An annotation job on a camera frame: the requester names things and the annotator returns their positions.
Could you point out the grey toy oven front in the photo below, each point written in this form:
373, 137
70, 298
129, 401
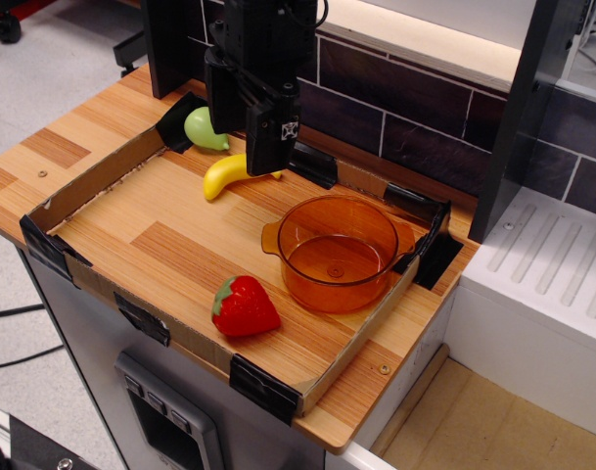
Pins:
183, 436

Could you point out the white toy sink drainboard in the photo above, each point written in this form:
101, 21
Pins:
540, 259

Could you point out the yellow toy banana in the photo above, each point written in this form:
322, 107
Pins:
223, 173

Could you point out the dark vertical post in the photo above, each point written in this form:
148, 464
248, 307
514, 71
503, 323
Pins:
175, 35
553, 26

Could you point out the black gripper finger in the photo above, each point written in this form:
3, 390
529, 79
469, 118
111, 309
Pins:
226, 107
272, 126

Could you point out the green toy pear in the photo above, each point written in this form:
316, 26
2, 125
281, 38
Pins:
199, 130

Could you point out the red toy strawberry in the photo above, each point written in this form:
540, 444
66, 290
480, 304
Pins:
241, 307

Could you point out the orange transparent plastic pot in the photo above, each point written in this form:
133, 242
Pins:
336, 252

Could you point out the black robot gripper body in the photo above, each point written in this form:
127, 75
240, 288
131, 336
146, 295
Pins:
265, 42

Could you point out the dark vertical post left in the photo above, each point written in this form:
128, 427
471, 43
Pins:
175, 35

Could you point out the cardboard fence with black tape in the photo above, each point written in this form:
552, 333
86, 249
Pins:
281, 372

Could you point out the dark vertical post right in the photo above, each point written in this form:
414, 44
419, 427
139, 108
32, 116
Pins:
553, 26

